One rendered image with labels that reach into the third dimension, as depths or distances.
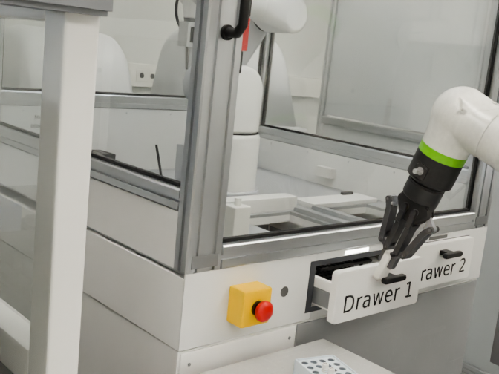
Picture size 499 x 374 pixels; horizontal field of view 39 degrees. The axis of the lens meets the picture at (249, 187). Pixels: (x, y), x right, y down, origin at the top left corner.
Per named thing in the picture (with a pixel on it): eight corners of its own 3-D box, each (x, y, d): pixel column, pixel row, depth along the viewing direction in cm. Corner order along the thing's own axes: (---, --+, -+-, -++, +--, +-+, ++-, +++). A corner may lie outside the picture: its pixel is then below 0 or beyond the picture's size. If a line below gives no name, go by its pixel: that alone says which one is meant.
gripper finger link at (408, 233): (422, 206, 142) (428, 210, 141) (400, 252, 146) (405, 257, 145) (411, 208, 139) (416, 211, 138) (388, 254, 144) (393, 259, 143)
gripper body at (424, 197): (400, 171, 138) (382, 210, 142) (433, 194, 133) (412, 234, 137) (423, 169, 143) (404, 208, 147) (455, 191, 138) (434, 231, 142)
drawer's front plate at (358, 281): (416, 303, 163) (423, 257, 161) (332, 325, 143) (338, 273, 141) (410, 300, 164) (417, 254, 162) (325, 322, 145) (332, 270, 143)
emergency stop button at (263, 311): (274, 321, 132) (276, 300, 131) (258, 325, 129) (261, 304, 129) (263, 316, 134) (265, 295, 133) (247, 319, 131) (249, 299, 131)
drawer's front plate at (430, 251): (468, 277, 188) (474, 237, 186) (402, 293, 169) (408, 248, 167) (462, 275, 189) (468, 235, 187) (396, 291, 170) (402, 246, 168)
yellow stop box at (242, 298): (271, 323, 135) (275, 288, 134) (243, 330, 130) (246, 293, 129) (253, 315, 139) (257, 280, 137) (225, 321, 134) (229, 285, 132)
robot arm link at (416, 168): (474, 167, 137) (439, 143, 142) (440, 168, 129) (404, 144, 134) (460, 193, 139) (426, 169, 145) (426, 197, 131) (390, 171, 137)
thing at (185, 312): (479, 277, 196) (488, 226, 193) (178, 352, 128) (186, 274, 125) (250, 201, 264) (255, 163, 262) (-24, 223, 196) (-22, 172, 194)
